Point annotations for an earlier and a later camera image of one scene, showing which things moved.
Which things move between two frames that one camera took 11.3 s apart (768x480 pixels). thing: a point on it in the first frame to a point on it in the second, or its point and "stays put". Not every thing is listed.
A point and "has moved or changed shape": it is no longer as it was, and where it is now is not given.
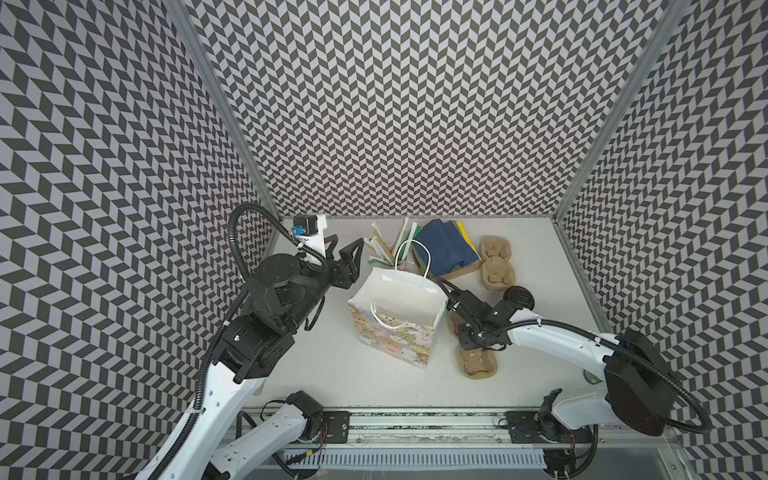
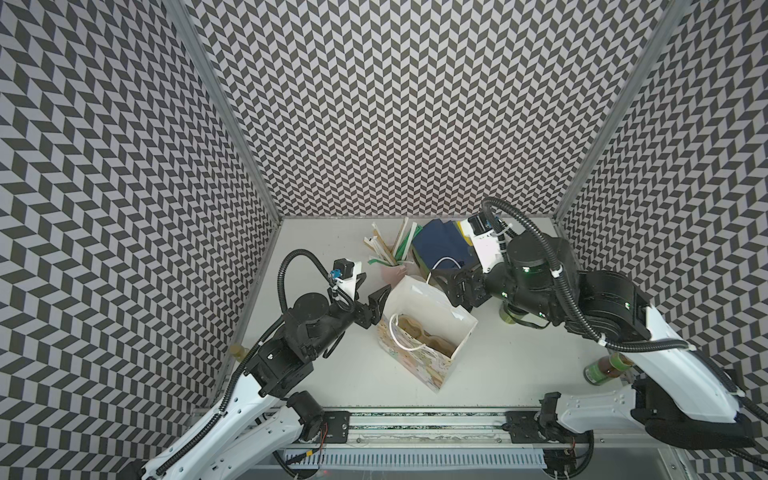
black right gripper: [466, 342] to [474, 274]
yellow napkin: [462, 228] stays put
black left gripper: [340, 280] to [365, 316]
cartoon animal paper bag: [397, 310] has moved or changed shape
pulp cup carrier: [478, 363] to [434, 342]
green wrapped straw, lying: [370, 262] stays put
